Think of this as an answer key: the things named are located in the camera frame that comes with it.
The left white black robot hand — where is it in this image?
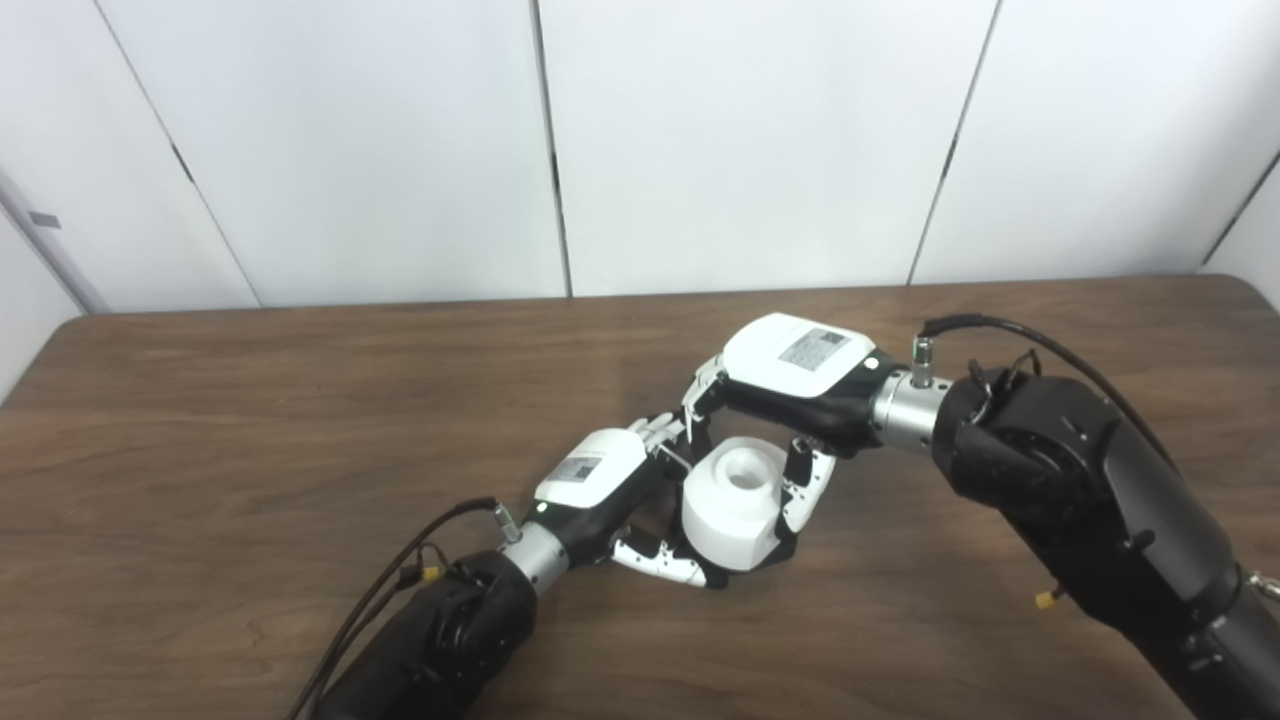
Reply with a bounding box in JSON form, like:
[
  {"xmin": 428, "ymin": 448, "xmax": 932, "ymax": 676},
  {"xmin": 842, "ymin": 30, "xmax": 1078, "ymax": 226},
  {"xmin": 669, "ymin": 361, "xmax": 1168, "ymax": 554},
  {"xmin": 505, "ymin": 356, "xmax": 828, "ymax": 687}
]
[{"xmin": 530, "ymin": 412, "xmax": 731, "ymax": 591}]

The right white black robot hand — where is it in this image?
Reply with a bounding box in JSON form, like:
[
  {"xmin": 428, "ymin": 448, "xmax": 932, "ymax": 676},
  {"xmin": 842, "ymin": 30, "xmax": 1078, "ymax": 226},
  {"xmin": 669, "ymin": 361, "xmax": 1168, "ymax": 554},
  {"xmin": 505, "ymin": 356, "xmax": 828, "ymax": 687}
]
[{"xmin": 682, "ymin": 312, "xmax": 901, "ymax": 561}]

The round white plastic piece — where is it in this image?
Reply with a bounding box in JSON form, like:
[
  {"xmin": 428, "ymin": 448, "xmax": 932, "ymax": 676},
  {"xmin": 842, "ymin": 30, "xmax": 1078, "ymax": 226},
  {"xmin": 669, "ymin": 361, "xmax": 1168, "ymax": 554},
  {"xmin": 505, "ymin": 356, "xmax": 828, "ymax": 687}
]
[{"xmin": 681, "ymin": 436, "xmax": 789, "ymax": 573}]

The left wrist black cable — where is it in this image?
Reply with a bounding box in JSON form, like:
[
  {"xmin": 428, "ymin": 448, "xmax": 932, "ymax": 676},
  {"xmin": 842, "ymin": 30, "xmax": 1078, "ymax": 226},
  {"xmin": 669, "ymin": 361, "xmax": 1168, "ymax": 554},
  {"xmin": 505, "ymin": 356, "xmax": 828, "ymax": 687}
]
[{"xmin": 288, "ymin": 497, "xmax": 521, "ymax": 720}]

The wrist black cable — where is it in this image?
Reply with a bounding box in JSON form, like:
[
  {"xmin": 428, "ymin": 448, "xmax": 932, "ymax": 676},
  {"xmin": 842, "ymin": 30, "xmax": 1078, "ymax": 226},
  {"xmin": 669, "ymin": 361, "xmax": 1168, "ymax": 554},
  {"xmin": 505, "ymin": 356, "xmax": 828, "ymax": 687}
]
[
  {"xmin": 288, "ymin": 497, "xmax": 521, "ymax": 720},
  {"xmin": 918, "ymin": 314, "xmax": 1181, "ymax": 471}
]

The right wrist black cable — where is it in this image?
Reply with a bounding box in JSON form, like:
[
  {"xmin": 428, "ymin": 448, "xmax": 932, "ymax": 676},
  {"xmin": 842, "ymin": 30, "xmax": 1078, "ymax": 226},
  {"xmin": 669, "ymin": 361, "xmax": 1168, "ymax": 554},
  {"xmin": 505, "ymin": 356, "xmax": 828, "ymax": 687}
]
[{"xmin": 918, "ymin": 314, "xmax": 1181, "ymax": 471}]

